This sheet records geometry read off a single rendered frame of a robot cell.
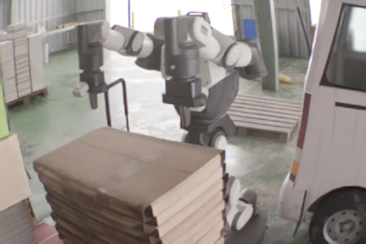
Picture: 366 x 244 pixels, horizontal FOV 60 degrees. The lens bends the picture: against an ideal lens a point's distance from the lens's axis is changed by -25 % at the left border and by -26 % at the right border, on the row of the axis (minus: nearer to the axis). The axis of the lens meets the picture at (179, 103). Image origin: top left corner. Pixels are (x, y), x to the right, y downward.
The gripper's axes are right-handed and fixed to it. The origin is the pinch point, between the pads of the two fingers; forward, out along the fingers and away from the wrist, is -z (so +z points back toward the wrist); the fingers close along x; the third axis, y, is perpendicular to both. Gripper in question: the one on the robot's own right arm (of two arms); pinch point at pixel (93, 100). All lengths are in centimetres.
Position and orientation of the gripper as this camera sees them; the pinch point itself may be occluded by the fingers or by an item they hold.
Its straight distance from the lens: 129.0
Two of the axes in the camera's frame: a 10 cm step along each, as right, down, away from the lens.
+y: 5.3, -2.7, 8.0
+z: -0.5, -9.5, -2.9
